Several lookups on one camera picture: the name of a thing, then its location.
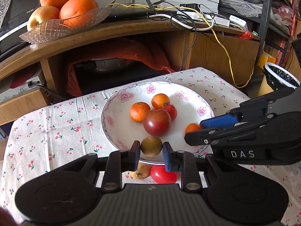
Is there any silver set-top box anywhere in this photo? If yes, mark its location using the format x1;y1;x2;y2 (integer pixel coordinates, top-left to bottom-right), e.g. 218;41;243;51
1;69;45;102

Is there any white lace cover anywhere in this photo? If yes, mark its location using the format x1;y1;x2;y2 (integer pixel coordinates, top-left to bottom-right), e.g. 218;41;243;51
0;0;17;29

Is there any yellow trash bin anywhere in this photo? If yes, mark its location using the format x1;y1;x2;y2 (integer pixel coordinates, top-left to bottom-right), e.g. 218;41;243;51
257;63;300;96

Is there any black metal shelf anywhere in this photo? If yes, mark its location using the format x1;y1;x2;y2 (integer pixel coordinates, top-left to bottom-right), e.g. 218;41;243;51
218;0;296;67

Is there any black wifi router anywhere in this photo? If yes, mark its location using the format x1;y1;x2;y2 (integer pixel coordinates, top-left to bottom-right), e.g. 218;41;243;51
106;0;167;21

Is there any mandarin orange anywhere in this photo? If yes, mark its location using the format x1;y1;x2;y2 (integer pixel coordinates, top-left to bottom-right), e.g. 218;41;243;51
151;93;170;109
185;123;204;134
130;102;150;122

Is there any white thick cable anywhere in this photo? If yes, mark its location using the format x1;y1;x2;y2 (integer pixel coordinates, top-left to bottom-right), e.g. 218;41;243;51
148;13;215;31

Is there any cherry print tablecloth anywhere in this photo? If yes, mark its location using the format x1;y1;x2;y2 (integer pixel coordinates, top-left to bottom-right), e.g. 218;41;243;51
0;67;301;226

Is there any yellow red apple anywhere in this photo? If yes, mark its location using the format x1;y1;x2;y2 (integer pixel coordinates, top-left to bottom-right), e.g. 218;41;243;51
27;6;60;31

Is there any small red tomato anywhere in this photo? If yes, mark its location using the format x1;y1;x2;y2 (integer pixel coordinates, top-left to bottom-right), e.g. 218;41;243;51
163;103;178;121
150;165;178;184

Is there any black power adapter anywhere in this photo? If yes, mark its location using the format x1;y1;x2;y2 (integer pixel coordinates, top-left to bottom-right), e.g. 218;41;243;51
180;3;200;11

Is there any black television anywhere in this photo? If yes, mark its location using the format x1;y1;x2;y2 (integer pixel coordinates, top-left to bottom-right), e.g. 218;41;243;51
1;0;40;61

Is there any glass fruit dish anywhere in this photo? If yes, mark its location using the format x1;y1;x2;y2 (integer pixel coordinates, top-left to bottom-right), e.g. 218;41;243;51
19;8;112;43

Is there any white power strip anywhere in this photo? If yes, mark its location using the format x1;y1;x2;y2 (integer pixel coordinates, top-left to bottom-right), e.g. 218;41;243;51
177;11;230;27

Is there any yellow network cable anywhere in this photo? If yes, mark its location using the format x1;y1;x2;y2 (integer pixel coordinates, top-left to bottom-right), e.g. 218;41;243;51
106;2;255;89

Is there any small red ornament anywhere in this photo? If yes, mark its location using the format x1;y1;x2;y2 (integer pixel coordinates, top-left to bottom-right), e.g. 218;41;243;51
236;31;254;40

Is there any wooden tv cabinet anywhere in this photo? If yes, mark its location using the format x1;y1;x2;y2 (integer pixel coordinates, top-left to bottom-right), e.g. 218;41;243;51
1;19;260;124

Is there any front large orange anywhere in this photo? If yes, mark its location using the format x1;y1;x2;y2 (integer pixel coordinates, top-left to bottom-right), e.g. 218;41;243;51
59;0;98;28

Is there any white floral ceramic bowl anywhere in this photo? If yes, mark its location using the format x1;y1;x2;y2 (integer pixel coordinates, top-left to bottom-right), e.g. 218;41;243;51
102;81;214;155

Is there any brown kiwi fruit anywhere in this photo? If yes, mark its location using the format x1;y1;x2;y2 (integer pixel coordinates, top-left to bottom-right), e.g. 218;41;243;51
141;136;163;157
128;162;151;180

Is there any red cloth in cabinet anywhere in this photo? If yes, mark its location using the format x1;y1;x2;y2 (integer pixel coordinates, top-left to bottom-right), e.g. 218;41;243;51
64;37;175;97

